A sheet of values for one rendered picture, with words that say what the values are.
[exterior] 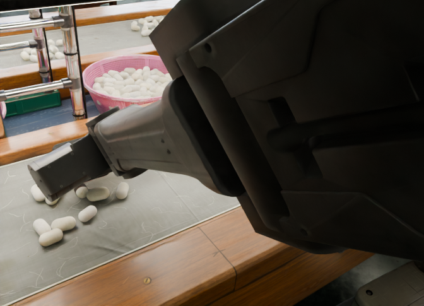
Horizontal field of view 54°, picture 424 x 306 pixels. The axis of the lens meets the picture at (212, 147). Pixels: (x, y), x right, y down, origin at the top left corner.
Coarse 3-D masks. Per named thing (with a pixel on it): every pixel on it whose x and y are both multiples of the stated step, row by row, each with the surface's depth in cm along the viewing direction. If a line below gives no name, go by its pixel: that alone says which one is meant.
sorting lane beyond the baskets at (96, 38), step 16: (48, 32) 133; (80, 32) 135; (96, 32) 135; (112, 32) 136; (128, 32) 137; (32, 48) 121; (48, 48) 122; (80, 48) 123; (96, 48) 124; (112, 48) 125; (0, 64) 110; (16, 64) 111
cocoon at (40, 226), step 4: (36, 220) 61; (40, 220) 61; (44, 220) 62; (36, 224) 61; (40, 224) 61; (44, 224) 61; (36, 228) 61; (40, 228) 60; (44, 228) 60; (48, 228) 60; (40, 232) 60; (44, 232) 60
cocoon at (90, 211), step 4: (88, 208) 64; (92, 208) 64; (96, 208) 65; (80, 212) 64; (84, 212) 63; (88, 212) 64; (92, 212) 64; (96, 212) 65; (80, 216) 63; (84, 216) 63; (88, 216) 63; (92, 216) 64; (80, 220) 63; (84, 220) 63
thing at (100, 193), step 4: (96, 188) 68; (100, 188) 68; (104, 188) 68; (88, 192) 67; (92, 192) 67; (96, 192) 67; (100, 192) 67; (104, 192) 68; (108, 192) 68; (88, 196) 67; (92, 196) 67; (96, 196) 67; (100, 196) 67; (104, 196) 68; (108, 196) 68; (92, 200) 67; (96, 200) 68
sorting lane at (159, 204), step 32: (32, 160) 76; (0, 192) 69; (128, 192) 70; (160, 192) 71; (192, 192) 71; (0, 224) 63; (32, 224) 63; (96, 224) 64; (128, 224) 64; (160, 224) 65; (192, 224) 65; (0, 256) 58; (32, 256) 58; (64, 256) 58; (96, 256) 59; (0, 288) 53; (32, 288) 54
